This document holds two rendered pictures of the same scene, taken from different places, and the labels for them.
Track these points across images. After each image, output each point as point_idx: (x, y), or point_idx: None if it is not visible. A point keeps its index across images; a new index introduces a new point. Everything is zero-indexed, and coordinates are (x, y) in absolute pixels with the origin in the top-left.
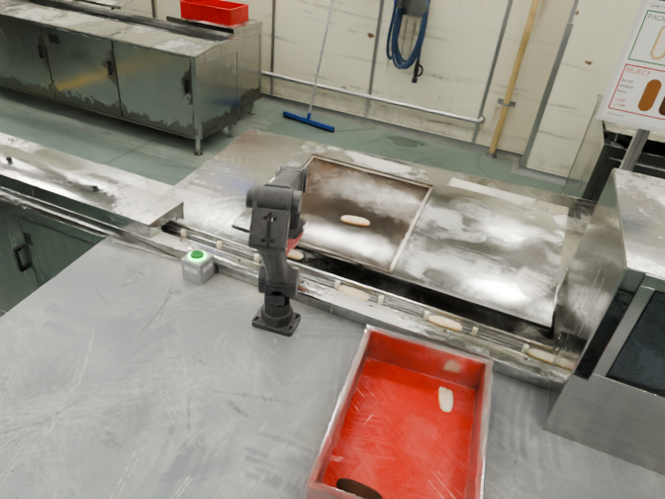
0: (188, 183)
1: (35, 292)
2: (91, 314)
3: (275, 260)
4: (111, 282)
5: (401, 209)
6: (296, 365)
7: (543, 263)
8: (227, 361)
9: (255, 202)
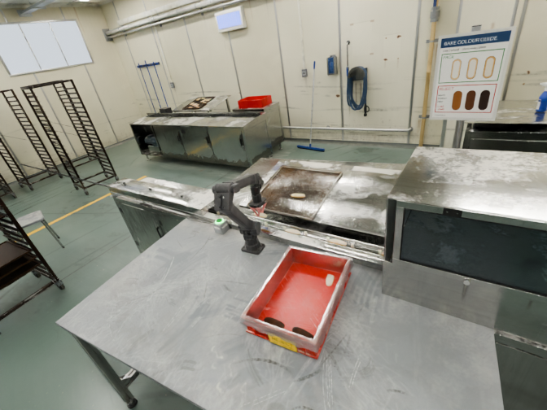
0: None
1: (154, 243)
2: (174, 250)
3: (232, 216)
4: (184, 237)
5: (323, 186)
6: (258, 268)
7: None
8: (226, 268)
9: (215, 190)
